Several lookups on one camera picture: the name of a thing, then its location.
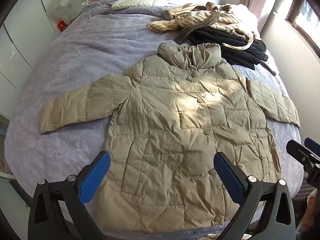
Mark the wooden framed window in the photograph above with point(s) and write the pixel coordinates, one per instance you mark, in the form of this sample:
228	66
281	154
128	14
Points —
303	17

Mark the beige puffer jacket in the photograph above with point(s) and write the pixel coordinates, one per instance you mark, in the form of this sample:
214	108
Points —
175	130

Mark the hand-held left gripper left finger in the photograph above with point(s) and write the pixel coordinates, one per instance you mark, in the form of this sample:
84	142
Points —
95	177

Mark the mauve padded bed frame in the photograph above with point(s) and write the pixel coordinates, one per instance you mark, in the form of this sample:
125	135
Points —
306	193

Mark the cream quilted garment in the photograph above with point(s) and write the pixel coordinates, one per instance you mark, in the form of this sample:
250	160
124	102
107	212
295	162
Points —
132	2

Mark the black folded garment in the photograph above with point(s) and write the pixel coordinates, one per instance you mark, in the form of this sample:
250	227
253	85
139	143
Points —
212	37

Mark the pink curtain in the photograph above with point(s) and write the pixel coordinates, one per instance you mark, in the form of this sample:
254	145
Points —
260	0

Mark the beige striped robe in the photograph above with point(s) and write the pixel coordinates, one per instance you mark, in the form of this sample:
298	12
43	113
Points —
190	17

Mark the small red box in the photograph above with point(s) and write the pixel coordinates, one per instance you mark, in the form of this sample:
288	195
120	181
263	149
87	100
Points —
62	27

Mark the white electric fan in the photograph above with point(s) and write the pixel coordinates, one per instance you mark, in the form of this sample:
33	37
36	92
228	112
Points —
62	5

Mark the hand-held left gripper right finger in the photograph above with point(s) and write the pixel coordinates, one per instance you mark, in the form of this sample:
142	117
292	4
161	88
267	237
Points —
228	177

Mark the white wardrobe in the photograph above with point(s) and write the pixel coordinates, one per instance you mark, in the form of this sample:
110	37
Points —
20	35

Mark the person's right hand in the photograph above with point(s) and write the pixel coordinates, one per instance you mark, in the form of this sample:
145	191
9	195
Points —
313	205

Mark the lilac embossed fleece blanket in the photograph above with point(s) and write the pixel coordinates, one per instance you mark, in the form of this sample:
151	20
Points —
82	55

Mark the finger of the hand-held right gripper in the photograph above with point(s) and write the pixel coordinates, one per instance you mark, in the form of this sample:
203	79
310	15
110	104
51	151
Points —
312	146
300	153

